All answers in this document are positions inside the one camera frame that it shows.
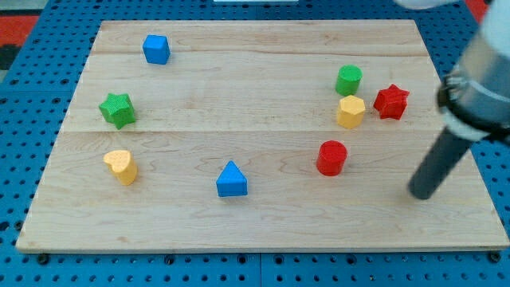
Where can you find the red cylinder block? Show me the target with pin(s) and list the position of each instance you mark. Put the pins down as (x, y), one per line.
(331, 158)

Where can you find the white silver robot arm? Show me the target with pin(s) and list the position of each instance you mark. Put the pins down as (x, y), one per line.
(474, 96)

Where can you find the green star block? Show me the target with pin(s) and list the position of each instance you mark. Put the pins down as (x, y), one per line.
(118, 110)

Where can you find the red star block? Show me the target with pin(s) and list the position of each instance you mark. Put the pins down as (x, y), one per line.
(391, 102)

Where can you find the wooden board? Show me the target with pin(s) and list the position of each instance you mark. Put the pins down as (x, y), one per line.
(262, 94)

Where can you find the blue triangle block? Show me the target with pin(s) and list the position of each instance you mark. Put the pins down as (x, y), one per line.
(231, 181)

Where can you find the yellow hexagon block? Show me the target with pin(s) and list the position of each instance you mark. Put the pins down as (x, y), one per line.
(350, 112)

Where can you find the green cylinder block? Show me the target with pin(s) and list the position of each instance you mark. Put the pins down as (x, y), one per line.
(348, 80)

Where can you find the yellow heart block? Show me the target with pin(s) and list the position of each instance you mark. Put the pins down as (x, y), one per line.
(122, 165)

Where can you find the blue cube block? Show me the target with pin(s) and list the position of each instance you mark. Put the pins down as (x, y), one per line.
(156, 49)

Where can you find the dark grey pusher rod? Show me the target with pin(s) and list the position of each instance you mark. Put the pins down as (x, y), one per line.
(440, 160)

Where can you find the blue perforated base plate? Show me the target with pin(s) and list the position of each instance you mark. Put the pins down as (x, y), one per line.
(39, 85)

